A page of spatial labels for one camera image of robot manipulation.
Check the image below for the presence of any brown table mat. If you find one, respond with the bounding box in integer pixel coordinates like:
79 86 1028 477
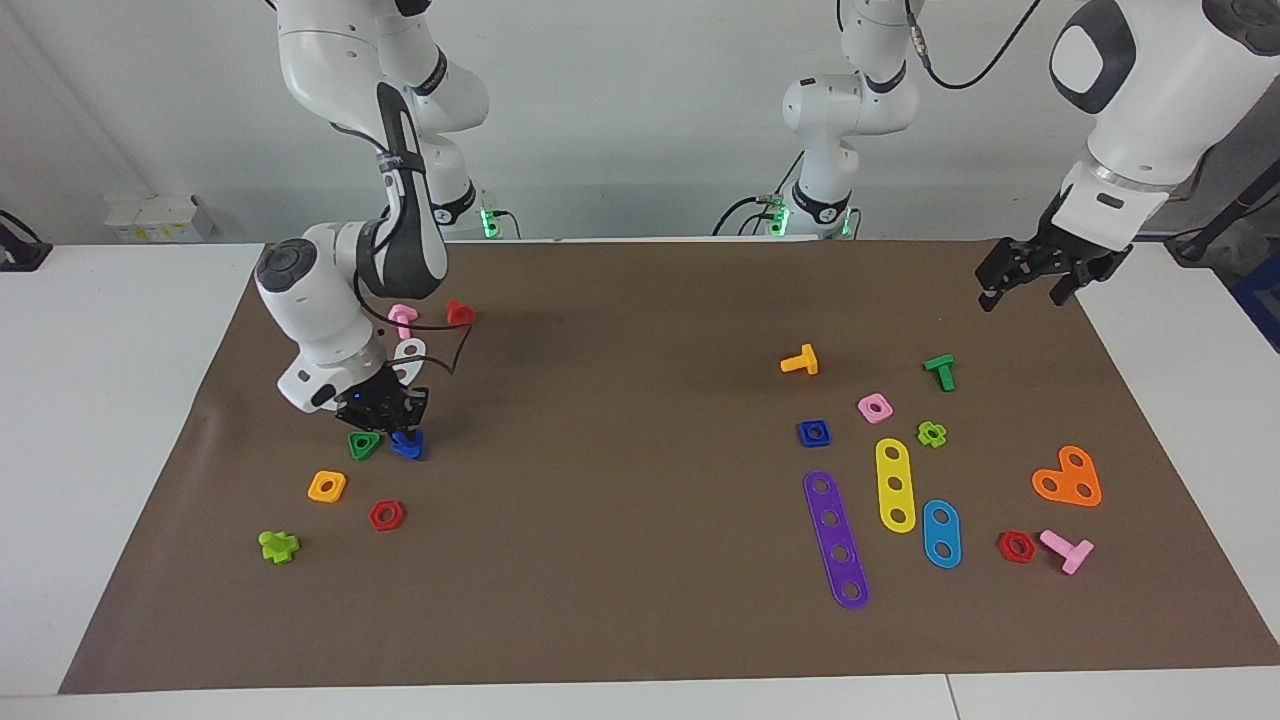
58 238 1280 696

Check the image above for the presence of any white boxes stack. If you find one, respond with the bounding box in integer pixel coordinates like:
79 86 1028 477
105 195 216 244

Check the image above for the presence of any orange heart-shaped plastic plate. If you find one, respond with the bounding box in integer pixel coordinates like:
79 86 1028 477
1031 445 1103 508

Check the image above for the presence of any purple four-hole plastic plate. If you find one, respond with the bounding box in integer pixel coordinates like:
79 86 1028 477
803 470 871 611

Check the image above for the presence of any black clamp mount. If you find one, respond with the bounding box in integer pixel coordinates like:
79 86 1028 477
0 210 53 273

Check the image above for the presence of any yellow three-hole plastic plate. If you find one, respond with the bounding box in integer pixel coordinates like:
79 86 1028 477
875 438 917 534

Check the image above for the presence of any black stand pole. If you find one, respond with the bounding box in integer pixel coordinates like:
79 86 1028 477
1165 160 1280 266

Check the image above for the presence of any blue crate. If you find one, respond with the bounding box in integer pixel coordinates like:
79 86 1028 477
1230 255 1280 353

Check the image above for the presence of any blue two-hole plastic plate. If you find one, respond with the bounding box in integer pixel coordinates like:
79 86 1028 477
922 499 963 570

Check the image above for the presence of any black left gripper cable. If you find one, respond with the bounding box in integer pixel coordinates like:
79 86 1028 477
903 0 1043 91

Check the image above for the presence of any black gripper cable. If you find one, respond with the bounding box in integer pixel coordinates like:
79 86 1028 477
903 0 1043 91
353 270 473 377

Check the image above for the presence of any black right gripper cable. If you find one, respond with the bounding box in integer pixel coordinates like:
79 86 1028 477
353 270 473 377

